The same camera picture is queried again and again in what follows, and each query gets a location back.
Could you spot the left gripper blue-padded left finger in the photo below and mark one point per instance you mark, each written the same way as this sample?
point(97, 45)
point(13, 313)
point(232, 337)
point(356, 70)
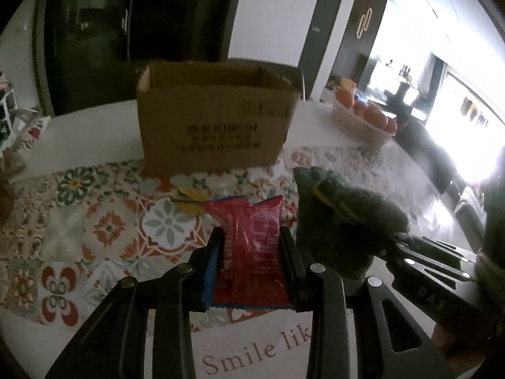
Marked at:
point(111, 343)

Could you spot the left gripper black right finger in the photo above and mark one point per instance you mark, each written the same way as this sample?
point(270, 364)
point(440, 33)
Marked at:
point(389, 342)

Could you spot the dark green fuzzy plush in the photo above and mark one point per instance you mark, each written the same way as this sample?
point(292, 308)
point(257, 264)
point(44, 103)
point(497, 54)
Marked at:
point(343, 225)

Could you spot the red snack packet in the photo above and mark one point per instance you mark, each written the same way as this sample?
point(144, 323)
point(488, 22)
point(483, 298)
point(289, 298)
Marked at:
point(249, 274)

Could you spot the yellow small soft item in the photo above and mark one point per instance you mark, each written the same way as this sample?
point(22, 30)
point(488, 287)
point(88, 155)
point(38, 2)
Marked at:
point(190, 201)

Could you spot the patterned table runner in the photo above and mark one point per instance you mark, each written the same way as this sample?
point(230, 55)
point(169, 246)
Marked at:
point(74, 234)

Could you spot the dark dining chair right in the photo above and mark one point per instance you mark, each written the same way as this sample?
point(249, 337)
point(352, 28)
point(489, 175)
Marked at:
point(431, 158)

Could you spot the white basket of oranges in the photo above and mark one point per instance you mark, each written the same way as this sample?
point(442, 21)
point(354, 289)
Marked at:
point(361, 121)

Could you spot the brown cardboard box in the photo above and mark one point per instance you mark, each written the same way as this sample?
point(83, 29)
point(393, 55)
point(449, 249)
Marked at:
point(199, 117)

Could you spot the crumpled patterned cloth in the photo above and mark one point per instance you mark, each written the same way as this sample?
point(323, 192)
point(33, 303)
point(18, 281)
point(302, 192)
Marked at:
point(15, 156)

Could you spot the white shoe rack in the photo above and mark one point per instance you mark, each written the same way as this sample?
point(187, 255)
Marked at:
point(9, 122)

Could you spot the dark hallway door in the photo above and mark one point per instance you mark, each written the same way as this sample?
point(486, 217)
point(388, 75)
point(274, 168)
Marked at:
point(317, 39)

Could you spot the dark glass sliding door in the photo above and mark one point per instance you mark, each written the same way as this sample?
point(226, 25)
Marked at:
point(91, 52)

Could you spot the gold wall ornament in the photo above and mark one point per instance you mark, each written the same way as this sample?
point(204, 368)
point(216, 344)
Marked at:
point(364, 23)

